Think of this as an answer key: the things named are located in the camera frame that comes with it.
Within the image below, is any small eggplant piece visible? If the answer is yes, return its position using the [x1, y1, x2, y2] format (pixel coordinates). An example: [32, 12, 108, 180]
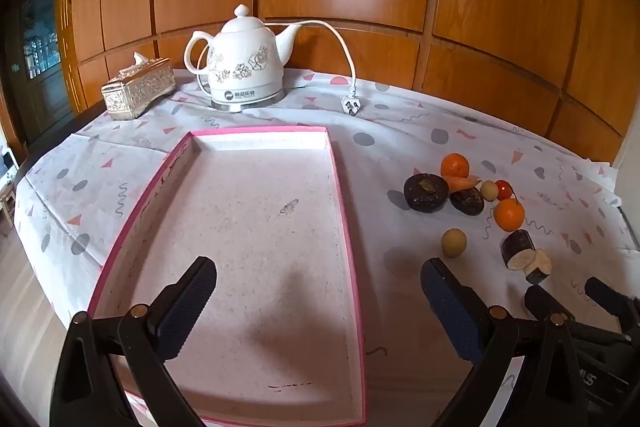
[525, 249, 553, 285]

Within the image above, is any white floral ceramic kettle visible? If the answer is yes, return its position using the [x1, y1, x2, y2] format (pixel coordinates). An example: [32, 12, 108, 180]
[184, 4, 303, 112]

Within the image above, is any orange tangerine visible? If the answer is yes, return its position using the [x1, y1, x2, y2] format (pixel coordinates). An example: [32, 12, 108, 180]
[494, 198, 526, 232]
[440, 153, 471, 180]

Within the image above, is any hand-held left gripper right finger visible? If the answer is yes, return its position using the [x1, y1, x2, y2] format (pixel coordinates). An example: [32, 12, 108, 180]
[420, 257, 592, 427]

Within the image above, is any large dark round fruit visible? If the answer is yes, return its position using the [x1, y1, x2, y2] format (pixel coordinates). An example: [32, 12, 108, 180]
[403, 173, 450, 212]

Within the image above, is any large eggplant piece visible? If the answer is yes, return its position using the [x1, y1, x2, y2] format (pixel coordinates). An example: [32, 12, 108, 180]
[501, 229, 537, 271]

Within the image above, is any wooden stool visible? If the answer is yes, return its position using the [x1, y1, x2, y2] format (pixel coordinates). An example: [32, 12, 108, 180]
[0, 186, 17, 238]

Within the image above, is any small dark round fruit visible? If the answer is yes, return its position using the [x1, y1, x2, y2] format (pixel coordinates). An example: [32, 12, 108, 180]
[449, 188, 486, 216]

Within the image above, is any white power cable with plug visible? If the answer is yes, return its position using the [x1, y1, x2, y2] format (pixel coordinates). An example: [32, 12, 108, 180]
[197, 20, 362, 116]

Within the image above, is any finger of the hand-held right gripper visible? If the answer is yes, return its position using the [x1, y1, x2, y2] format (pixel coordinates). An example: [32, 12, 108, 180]
[522, 285, 568, 321]
[584, 277, 640, 339]

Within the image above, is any small carrot piece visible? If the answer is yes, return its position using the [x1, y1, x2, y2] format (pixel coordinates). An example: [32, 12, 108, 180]
[444, 175, 482, 191]

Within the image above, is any dark wooden glass door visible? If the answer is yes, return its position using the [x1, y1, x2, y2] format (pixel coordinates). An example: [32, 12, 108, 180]
[4, 0, 77, 144]

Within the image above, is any white patterned tablecloth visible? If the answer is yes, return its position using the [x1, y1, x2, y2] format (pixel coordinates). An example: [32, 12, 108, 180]
[14, 68, 640, 427]

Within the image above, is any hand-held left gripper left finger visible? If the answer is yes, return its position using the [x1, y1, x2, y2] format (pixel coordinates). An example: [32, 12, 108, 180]
[50, 256, 218, 427]

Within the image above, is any pink shallow cardboard tray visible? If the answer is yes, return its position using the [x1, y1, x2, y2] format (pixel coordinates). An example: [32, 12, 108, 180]
[87, 127, 368, 426]

